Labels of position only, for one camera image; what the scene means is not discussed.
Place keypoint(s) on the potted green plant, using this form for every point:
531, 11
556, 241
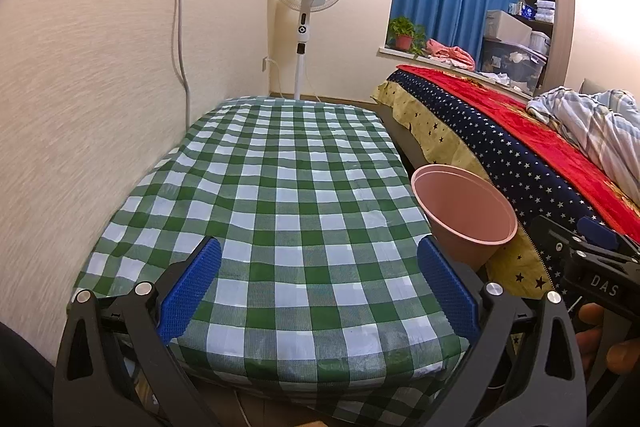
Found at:
402, 41

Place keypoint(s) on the pink folded clothes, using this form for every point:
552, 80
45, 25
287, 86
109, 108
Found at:
450, 52

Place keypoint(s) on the navy star printed blanket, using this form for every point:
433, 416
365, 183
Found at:
500, 142

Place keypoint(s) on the white cardboard box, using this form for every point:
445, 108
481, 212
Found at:
507, 27

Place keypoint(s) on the folded white towels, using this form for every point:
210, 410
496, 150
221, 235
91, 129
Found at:
545, 9

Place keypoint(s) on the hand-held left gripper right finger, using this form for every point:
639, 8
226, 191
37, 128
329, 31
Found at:
447, 287

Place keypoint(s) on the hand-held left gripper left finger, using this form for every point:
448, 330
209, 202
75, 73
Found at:
192, 287

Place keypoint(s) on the person's right hand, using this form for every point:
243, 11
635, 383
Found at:
622, 354

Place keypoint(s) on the white rice cooker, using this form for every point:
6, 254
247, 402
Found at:
539, 43

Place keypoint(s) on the clear storage boxes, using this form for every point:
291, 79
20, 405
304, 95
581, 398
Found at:
510, 62

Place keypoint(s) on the plaid quilt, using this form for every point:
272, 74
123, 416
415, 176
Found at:
590, 122

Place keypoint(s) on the pink plastic bin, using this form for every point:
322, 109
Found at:
465, 207

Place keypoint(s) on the white crumpled cloth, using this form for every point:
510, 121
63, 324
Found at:
496, 78

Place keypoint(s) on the red blanket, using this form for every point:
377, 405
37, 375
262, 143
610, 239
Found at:
500, 102

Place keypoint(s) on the green checked tablecloth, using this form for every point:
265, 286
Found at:
280, 187

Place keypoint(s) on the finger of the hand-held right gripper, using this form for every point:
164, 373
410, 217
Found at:
597, 233
555, 237

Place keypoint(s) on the yellow star printed sheet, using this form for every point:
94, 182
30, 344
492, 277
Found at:
425, 127

